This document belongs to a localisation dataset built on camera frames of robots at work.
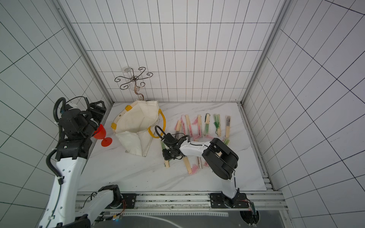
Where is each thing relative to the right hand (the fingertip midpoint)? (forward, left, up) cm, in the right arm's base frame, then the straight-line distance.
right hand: (167, 152), depth 92 cm
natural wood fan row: (-6, -21, +1) cm, 22 cm away
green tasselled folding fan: (+26, -35, 0) cm, 43 cm away
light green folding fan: (+24, -27, 0) cm, 36 cm away
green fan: (+2, +2, +2) cm, 4 cm away
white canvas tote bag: (+14, +24, +9) cm, 30 cm away
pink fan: (+21, -14, +1) cm, 25 cm away
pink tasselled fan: (+28, -8, 0) cm, 30 cm away
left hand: (+4, +28, +37) cm, 47 cm away
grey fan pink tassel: (-11, -16, 0) cm, 20 cm away
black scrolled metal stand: (+37, +23, +32) cm, 54 cm away
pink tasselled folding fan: (+26, -20, +1) cm, 33 cm away
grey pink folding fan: (+23, -43, 0) cm, 48 cm away
